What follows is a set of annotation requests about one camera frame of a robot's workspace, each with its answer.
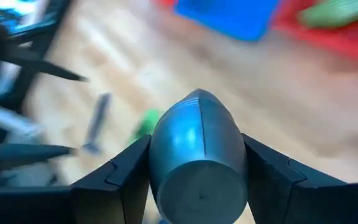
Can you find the green toiletry bottle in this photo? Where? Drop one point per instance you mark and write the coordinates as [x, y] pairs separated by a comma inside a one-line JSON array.
[[337, 12], [146, 124]]

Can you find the red plastic basket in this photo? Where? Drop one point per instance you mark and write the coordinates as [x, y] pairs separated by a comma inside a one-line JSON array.
[[337, 43], [165, 2]]

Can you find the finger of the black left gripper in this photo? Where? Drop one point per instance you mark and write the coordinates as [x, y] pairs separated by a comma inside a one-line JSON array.
[[17, 59], [17, 154]]

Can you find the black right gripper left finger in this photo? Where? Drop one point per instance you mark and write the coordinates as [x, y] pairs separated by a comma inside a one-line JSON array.
[[117, 193]]

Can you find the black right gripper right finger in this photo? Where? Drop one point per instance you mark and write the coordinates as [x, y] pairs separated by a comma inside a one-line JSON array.
[[284, 193]]

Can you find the blue plastic basket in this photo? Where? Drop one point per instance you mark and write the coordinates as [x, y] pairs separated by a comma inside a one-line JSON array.
[[228, 18]]

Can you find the blue razor with clear cap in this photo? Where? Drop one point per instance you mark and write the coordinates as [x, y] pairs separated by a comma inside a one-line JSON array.
[[8, 123], [98, 121]]

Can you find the grey toiletry bottle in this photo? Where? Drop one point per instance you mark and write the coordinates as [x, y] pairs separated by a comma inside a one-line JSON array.
[[197, 155]]

